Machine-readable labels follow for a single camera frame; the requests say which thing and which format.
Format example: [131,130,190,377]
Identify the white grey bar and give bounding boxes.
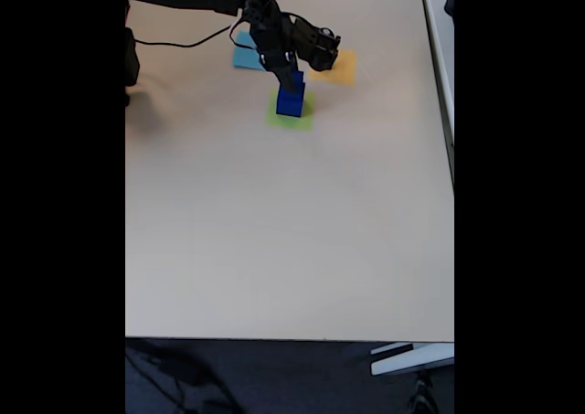
[369,342,455,377]

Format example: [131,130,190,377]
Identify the blue square sheet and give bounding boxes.
[232,30,271,73]

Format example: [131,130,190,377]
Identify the large blue cube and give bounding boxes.
[275,87,307,119]

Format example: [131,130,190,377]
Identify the green square sheet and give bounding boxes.
[263,88,317,133]

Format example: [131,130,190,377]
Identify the orange square sheet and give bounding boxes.
[309,49,358,87]

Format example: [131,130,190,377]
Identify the white neighbouring table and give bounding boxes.
[418,0,455,186]

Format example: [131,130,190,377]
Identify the thin camera cable loop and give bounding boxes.
[135,0,339,52]

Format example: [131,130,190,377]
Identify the small blue cube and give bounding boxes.
[283,69,306,96]

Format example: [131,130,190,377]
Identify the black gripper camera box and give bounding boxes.
[295,22,342,73]

